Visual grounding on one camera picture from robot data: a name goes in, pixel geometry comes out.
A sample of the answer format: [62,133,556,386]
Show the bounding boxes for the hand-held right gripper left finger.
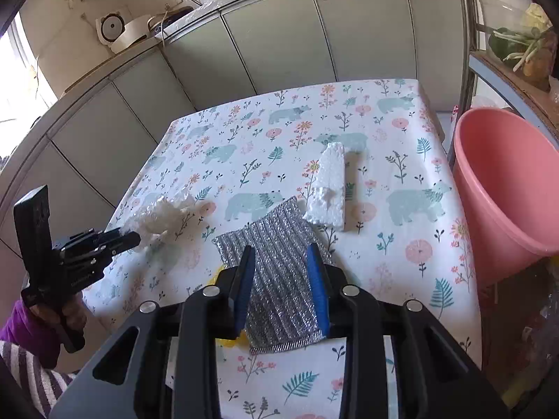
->
[49,244,258,419]

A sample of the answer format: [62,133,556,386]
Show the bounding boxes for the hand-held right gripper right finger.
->
[306,242,509,419]

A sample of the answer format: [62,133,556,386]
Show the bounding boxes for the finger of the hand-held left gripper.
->
[104,228,143,256]

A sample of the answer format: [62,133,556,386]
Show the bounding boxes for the silver scouring sponge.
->
[211,196,338,355]

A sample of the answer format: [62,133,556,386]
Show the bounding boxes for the white plastic wrap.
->
[126,194,198,252]

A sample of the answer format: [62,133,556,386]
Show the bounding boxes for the pink plastic bucket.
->
[452,107,559,289]

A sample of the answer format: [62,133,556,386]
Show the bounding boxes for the person's left forearm purple sleeve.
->
[0,299,63,370]

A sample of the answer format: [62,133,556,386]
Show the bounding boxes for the person's left hand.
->
[28,290,88,346]

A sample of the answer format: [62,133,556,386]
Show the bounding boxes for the white foam piece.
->
[303,142,347,231]

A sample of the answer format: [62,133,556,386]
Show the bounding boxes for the floral bear tablecloth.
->
[81,78,484,419]

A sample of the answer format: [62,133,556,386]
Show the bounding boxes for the striped clothing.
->
[0,340,80,419]

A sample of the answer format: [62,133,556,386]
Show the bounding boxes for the white rice cooker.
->
[95,13,152,53]

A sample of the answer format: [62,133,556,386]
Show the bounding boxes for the dark electric pot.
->
[146,6,193,36]

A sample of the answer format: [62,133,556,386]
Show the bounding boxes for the clear plastic bag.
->
[498,271,559,404]

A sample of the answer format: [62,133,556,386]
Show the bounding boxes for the pale green kitchen cabinets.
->
[0,0,473,317]

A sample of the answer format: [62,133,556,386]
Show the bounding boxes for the brown cardboard sheet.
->
[469,50,559,150]

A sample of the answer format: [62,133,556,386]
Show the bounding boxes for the metal rack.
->
[453,0,559,151]

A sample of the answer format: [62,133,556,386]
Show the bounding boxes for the clear glass container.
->
[475,0,559,93]

